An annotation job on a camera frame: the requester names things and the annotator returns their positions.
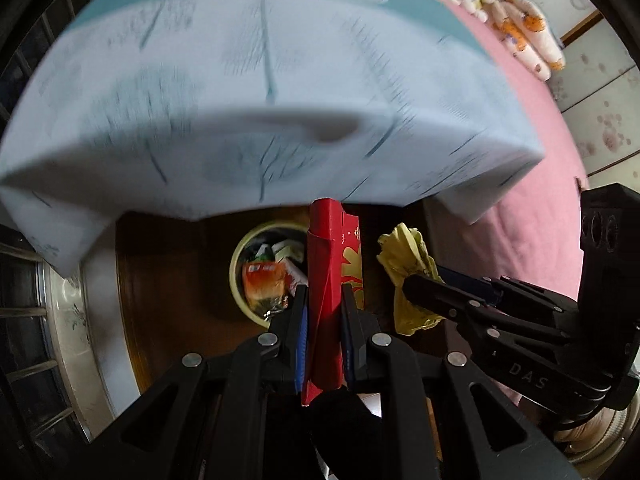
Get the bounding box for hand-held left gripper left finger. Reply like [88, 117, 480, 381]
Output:
[82, 284, 313, 480]

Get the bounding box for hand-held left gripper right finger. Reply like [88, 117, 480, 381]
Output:
[341, 284, 583, 480]

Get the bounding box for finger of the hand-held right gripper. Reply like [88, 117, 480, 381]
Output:
[402, 274, 576, 348]
[439, 265, 576, 312]

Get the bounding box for yellow wrapper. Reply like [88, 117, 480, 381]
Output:
[376, 223, 446, 336]

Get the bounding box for orange gold snack wrapper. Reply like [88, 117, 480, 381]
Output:
[241, 260, 291, 313]

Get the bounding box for long red box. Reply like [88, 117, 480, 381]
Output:
[300, 198, 363, 406]

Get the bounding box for small white box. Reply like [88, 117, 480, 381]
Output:
[272, 240, 308, 286]

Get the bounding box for blue bin with cream rim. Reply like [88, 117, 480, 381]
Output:
[229, 220, 311, 326]

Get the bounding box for pink blanket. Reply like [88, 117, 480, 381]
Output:
[425, 5, 640, 411]

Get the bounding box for white window ledge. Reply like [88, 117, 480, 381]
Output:
[42, 255, 141, 441]

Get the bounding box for tree print tablecloth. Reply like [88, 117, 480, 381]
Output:
[0, 0, 546, 278]

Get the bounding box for window with metal grille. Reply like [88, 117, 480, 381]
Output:
[0, 0, 121, 461]

